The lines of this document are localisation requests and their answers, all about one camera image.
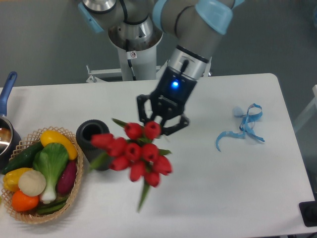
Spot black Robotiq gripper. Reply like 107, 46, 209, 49
136, 66, 197, 136

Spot red tulip bouquet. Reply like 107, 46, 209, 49
90, 119, 173, 212

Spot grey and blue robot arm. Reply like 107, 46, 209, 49
78, 0, 241, 135

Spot dark grey ribbed vase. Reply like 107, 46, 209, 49
76, 119, 109, 164

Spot light blue ribbon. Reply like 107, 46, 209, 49
215, 103, 265, 152

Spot purple sweet potato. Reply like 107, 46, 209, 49
57, 161, 77, 194

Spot green bok choy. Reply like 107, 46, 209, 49
33, 143, 69, 204

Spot green bean pods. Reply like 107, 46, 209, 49
36, 197, 68, 215

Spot woven wicker basket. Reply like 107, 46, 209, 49
1, 126, 84, 224

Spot green cucumber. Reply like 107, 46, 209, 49
1, 142, 43, 175

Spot yellow bell pepper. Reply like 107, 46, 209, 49
3, 168, 32, 192

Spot orange fruit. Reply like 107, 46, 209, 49
11, 190, 39, 212

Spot black device at table edge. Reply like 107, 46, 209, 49
299, 201, 317, 227

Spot blue handled saucepan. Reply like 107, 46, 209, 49
0, 71, 21, 169

